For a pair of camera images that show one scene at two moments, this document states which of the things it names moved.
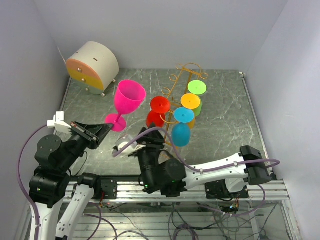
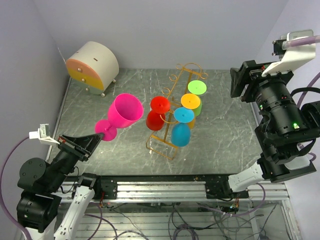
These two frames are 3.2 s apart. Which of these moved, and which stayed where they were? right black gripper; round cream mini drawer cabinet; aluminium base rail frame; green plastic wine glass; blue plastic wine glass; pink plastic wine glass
Moved: pink plastic wine glass; right black gripper
Stayed: aluminium base rail frame; round cream mini drawer cabinet; blue plastic wine glass; green plastic wine glass
